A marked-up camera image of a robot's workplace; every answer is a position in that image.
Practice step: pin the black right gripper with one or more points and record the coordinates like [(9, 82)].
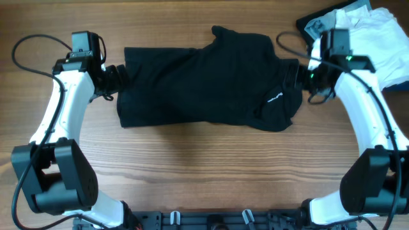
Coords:
[(302, 71)]

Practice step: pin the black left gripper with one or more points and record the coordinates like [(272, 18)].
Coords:
[(119, 82)]

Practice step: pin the black polo shirt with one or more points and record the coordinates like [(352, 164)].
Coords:
[(235, 80)]

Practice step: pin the dark blue folded garment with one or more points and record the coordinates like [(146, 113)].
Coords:
[(398, 87)]

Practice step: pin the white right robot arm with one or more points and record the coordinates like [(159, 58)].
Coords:
[(376, 185)]

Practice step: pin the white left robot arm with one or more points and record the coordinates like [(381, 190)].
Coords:
[(54, 175)]

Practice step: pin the white folded shirt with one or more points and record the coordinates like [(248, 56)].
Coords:
[(376, 33)]

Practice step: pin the black folded garment in pile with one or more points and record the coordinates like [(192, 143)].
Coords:
[(302, 22)]

